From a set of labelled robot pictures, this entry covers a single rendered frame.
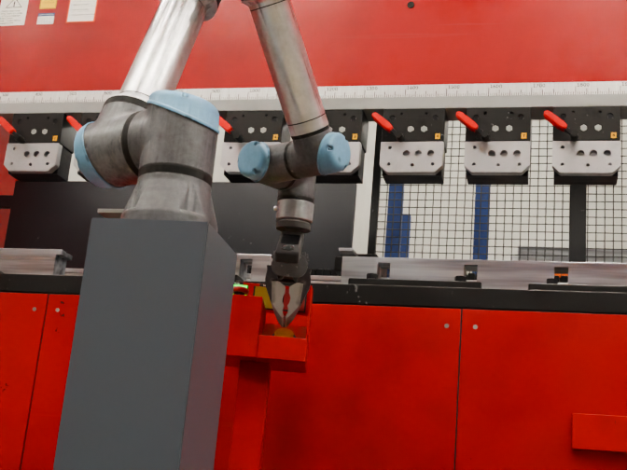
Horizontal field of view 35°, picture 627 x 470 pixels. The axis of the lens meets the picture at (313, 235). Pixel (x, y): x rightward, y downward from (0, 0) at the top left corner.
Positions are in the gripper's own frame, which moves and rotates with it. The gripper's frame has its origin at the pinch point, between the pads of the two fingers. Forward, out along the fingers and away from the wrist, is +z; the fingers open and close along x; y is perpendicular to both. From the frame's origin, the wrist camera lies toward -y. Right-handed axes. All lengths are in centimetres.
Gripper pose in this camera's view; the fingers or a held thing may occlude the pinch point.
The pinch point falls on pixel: (284, 320)
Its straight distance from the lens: 195.0
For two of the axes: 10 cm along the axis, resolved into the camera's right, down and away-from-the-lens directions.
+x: -10.0, -0.8, 0.2
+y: 0.0, 1.9, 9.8
